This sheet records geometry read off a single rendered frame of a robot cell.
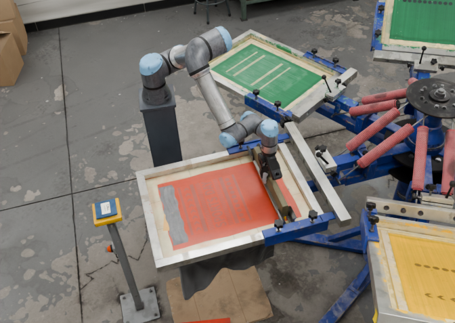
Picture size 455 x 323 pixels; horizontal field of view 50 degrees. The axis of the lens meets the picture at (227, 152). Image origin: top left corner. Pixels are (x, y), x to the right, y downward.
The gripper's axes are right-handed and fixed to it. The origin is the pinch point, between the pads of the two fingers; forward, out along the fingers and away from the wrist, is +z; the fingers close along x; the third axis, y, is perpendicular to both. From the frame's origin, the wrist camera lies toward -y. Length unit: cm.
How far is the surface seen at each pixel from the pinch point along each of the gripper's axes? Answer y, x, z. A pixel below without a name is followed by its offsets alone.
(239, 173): 14.5, 11.0, 5.3
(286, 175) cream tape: 6.0, -11.3, 5.3
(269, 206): -10.0, 3.9, 5.4
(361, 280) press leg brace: -18, -55, 90
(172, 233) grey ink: -12, 51, 5
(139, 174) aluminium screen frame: 27, 59, 2
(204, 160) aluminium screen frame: 25.6, 26.3, 1.8
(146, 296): 18, 73, 100
